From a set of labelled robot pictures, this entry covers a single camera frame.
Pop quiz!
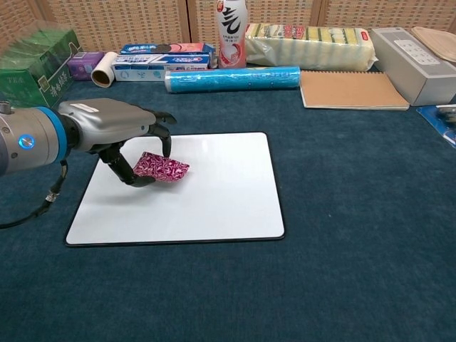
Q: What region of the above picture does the grey power strip box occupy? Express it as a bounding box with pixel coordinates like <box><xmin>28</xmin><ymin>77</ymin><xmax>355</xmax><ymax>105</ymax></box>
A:
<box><xmin>370</xmin><ymin>27</ymin><xmax>456</xmax><ymax>108</ymax></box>

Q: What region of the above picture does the binder clips blister pack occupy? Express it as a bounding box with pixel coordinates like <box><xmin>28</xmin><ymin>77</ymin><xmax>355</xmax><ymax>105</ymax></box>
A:
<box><xmin>415</xmin><ymin>104</ymin><xmax>456</xmax><ymax>149</ymax></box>

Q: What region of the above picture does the yellow sponge pack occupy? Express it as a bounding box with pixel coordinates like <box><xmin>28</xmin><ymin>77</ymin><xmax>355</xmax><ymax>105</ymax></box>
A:
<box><xmin>244</xmin><ymin>22</ymin><xmax>379</xmax><ymax>73</ymax></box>

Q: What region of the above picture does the beige lunch container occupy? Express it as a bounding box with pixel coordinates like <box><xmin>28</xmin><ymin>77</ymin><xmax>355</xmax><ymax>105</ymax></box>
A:
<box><xmin>410</xmin><ymin>25</ymin><xmax>456</xmax><ymax>64</ymax></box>

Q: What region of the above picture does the blue table cloth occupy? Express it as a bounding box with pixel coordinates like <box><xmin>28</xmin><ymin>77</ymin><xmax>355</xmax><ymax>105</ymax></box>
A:
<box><xmin>0</xmin><ymin>67</ymin><xmax>456</xmax><ymax>342</ymax></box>

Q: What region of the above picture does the pink drink bottle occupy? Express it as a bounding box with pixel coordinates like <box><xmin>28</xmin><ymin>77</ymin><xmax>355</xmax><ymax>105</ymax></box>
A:
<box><xmin>214</xmin><ymin>0</ymin><xmax>248</xmax><ymax>70</ymax></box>

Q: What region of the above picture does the blue cling film roll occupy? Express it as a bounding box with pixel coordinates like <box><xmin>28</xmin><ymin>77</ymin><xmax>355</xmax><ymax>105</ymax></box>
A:
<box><xmin>164</xmin><ymin>66</ymin><xmax>302</xmax><ymax>95</ymax></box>

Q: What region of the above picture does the white toothpaste box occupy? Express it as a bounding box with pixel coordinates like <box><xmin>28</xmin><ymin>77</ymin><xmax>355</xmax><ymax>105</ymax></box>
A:
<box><xmin>111</xmin><ymin>53</ymin><xmax>216</xmax><ymax>83</ymax></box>

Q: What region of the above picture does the white rectangular board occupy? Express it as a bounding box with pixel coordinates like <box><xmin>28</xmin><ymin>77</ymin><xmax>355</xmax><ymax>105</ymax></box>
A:
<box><xmin>64</xmin><ymin>132</ymin><xmax>287</xmax><ymax>248</ymax></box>

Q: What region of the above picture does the blue cookie box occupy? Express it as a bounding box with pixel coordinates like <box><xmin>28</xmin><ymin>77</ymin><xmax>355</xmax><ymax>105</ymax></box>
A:
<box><xmin>118</xmin><ymin>42</ymin><xmax>217</xmax><ymax>57</ymax></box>

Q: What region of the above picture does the brown spiral notebook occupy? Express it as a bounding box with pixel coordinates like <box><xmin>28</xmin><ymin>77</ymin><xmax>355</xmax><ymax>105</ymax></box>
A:
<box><xmin>299</xmin><ymin>69</ymin><xmax>412</xmax><ymax>112</ymax></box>

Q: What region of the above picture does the wooden folding screen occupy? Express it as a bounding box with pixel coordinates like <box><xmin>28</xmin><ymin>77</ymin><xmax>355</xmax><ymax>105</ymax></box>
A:
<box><xmin>0</xmin><ymin>0</ymin><xmax>456</xmax><ymax>54</ymax></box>

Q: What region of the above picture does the pink patterned card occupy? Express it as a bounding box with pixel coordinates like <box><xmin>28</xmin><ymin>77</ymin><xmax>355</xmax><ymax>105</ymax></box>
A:
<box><xmin>133</xmin><ymin>150</ymin><xmax>191</xmax><ymax>185</ymax></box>

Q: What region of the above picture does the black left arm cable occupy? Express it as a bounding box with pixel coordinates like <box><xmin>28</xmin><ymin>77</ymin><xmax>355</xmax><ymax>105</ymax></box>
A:
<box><xmin>0</xmin><ymin>159</ymin><xmax>69</xmax><ymax>229</ymax></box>

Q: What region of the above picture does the green tea bag box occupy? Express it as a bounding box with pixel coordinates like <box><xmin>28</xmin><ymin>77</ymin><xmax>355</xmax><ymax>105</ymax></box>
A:
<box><xmin>0</xmin><ymin>27</ymin><xmax>83</xmax><ymax>110</ymax></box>

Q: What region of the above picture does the white paper roll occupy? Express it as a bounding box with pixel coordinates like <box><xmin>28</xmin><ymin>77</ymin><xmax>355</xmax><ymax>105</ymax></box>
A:
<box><xmin>90</xmin><ymin>51</ymin><xmax>120</xmax><ymax>88</ymax></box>

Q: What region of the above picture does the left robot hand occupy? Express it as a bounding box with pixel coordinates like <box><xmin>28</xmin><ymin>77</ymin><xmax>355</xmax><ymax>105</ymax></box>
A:
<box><xmin>58</xmin><ymin>98</ymin><xmax>177</xmax><ymax>188</ymax></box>

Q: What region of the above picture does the purple small box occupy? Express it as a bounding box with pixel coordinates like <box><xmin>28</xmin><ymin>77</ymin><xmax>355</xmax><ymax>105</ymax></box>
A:
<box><xmin>66</xmin><ymin>51</ymin><xmax>106</xmax><ymax>82</ymax></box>

